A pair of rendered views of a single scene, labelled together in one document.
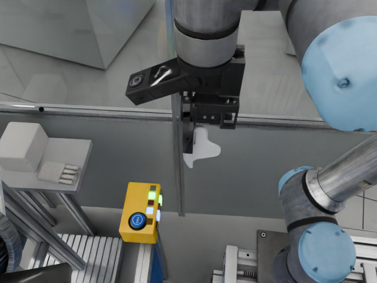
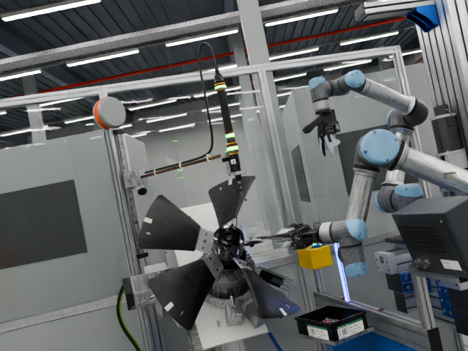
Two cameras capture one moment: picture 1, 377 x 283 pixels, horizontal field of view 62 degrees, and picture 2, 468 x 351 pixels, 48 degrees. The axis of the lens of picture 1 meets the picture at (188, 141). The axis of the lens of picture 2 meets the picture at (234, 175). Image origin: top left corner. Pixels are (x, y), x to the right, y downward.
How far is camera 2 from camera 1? 2.26 m
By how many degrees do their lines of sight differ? 59
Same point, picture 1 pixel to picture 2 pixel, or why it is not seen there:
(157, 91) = (314, 123)
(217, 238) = not seen: outside the picture
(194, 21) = (320, 96)
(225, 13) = (326, 93)
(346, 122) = (356, 81)
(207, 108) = (330, 123)
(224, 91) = (332, 120)
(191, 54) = (321, 105)
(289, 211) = (386, 198)
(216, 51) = (326, 103)
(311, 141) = not seen: hidden behind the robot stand
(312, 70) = (347, 79)
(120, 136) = not seen: hidden behind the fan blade
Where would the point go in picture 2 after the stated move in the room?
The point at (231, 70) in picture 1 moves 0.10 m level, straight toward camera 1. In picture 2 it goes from (331, 111) to (338, 107)
